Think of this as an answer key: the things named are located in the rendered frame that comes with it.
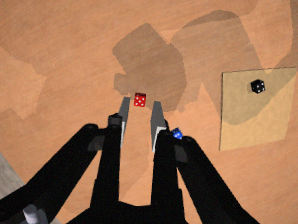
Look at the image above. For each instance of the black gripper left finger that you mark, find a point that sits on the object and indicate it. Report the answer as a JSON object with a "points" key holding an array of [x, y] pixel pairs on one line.
{"points": [[47, 191]]}

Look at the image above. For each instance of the red die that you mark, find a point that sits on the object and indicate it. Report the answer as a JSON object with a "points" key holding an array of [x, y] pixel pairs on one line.
{"points": [[140, 99]]}

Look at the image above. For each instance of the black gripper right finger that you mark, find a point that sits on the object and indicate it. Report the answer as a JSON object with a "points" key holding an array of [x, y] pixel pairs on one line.
{"points": [[212, 198]]}

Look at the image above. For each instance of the beige square mat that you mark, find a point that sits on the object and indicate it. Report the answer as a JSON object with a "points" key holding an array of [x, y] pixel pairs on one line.
{"points": [[248, 118]]}

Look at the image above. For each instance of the blue die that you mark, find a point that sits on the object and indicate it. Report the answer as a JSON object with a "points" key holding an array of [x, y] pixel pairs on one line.
{"points": [[177, 133]]}

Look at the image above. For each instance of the black die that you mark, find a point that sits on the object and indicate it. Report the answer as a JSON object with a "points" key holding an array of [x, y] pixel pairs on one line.
{"points": [[257, 86]]}

